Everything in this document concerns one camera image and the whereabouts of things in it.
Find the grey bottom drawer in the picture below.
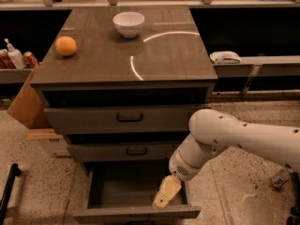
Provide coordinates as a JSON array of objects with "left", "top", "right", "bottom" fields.
[{"left": 73, "top": 159, "right": 201, "bottom": 224}]

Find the grey drawer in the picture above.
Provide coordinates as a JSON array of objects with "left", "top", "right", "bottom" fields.
[
  {"left": 67, "top": 142, "right": 179, "bottom": 162},
  {"left": 73, "top": 159, "right": 201, "bottom": 224},
  {"left": 44, "top": 105, "right": 208, "bottom": 135}
]

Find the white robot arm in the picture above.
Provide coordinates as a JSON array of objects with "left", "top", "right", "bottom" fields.
[{"left": 153, "top": 109, "right": 300, "bottom": 209}]

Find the grey top drawer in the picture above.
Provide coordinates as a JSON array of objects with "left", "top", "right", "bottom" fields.
[{"left": 44, "top": 105, "right": 208, "bottom": 135}]

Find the grey middle drawer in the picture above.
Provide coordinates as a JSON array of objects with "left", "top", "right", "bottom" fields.
[{"left": 67, "top": 142, "right": 179, "bottom": 162}]

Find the grey drawer cabinet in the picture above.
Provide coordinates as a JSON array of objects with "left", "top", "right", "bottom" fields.
[{"left": 29, "top": 5, "right": 218, "bottom": 173}]

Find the small clear plastic bottle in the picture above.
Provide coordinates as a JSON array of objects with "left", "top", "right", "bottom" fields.
[{"left": 270, "top": 169, "right": 291, "bottom": 188}]

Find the black right base bar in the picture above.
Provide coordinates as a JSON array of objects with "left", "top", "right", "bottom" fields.
[{"left": 286, "top": 172, "right": 300, "bottom": 225}]

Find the black base bar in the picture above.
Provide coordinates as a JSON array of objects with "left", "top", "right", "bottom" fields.
[
  {"left": 0, "top": 163, "right": 22, "bottom": 225},
  {"left": 286, "top": 172, "right": 300, "bottom": 225}
]

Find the white labelled box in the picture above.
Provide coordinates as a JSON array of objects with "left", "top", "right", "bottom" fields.
[{"left": 27, "top": 128, "right": 70, "bottom": 158}]

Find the folded white cloth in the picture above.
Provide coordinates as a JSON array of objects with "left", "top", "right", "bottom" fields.
[{"left": 210, "top": 51, "right": 242, "bottom": 64}]

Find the black left base bar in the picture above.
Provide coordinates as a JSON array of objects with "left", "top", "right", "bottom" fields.
[{"left": 0, "top": 163, "right": 22, "bottom": 225}]

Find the brown cardboard box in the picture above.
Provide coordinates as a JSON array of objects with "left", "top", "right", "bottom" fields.
[{"left": 7, "top": 67, "right": 51, "bottom": 129}]

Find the white ceramic bowl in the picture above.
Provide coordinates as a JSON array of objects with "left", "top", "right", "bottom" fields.
[{"left": 112, "top": 11, "right": 145, "bottom": 38}]

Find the orange fruit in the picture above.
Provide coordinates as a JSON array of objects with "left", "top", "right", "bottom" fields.
[{"left": 54, "top": 36, "right": 77, "bottom": 56}]

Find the red soda can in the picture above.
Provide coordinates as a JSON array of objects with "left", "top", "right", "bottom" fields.
[{"left": 23, "top": 52, "right": 39, "bottom": 68}]

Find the white pump bottle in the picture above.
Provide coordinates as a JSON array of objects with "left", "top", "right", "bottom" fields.
[{"left": 5, "top": 38, "right": 26, "bottom": 69}]

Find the red can at edge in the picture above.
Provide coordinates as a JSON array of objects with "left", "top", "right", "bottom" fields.
[{"left": 0, "top": 49, "right": 14, "bottom": 68}]

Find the grey shelf rail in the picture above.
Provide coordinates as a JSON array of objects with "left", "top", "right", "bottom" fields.
[{"left": 214, "top": 55, "right": 300, "bottom": 78}]

